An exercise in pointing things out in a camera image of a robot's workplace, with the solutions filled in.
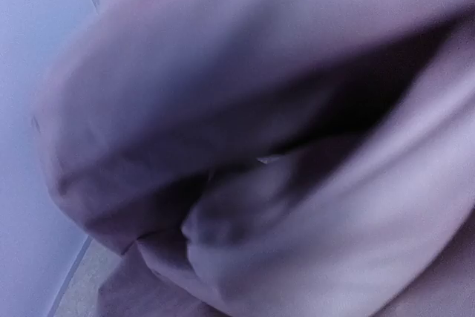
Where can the pink and black folding umbrella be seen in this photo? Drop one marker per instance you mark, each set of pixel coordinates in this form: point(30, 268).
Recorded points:
point(270, 157)

